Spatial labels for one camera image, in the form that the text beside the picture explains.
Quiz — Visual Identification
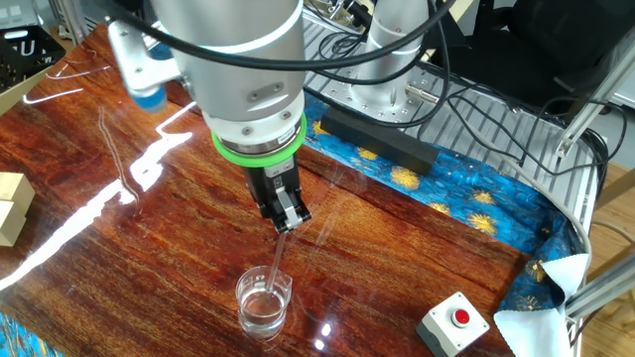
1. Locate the light wooden cube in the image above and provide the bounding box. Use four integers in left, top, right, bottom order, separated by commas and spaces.
0, 199, 29, 248
0, 171, 37, 217

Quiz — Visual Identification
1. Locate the blue starry print cloth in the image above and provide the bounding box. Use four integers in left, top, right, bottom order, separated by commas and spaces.
498, 255, 568, 313

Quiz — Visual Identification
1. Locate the clear glass beaker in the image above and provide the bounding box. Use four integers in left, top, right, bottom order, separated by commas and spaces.
235, 265, 294, 341

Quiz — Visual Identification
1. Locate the wrist camera on white bracket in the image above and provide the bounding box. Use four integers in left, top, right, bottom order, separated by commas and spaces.
106, 18, 184, 114

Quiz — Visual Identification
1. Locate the thin black loose cable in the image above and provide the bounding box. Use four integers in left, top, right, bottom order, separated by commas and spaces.
416, 59, 630, 179

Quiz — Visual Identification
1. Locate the white zigzag edge cloth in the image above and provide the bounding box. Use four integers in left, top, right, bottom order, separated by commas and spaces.
492, 252, 591, 357

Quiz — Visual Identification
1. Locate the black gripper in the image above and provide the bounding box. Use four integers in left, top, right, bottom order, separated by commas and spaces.
242, 155, 313, 234

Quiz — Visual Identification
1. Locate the silver robot mounting plate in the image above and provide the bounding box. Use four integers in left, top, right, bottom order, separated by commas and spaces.
306, 61, 450, 126

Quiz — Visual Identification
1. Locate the glossy wood grain mat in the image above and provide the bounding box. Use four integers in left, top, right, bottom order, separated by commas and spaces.
0, 23, 533, 357

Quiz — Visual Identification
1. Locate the black perforated metal crate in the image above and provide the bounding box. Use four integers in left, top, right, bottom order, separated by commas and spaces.
0, 24, 67, 95

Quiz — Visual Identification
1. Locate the grey thick cable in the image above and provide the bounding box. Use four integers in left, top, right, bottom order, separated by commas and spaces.
465, 126, 594, 269

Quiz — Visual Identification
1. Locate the red button switch box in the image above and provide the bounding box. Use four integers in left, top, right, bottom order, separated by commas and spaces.
415, 291, 491, 357

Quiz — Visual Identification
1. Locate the black office chair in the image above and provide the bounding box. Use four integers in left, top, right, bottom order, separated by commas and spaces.
431, 0, 635, 118

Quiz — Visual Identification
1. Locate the slanted aluminium frame profile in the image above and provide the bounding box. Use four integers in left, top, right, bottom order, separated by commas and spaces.
554, 27, 635, 160

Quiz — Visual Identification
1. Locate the black ridged bar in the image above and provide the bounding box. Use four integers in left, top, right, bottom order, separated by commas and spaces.
319, 106, 442, 177

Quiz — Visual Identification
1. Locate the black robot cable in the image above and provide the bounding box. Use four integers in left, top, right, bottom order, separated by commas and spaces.
101, 0, 457, 130

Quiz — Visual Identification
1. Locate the blue starry painting tablecloth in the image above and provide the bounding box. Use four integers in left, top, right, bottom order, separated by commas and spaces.
0, 91, 587, 357

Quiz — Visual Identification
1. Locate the clear glass stirring rod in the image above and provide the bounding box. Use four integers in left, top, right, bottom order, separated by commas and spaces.
265, 230, 290, 295

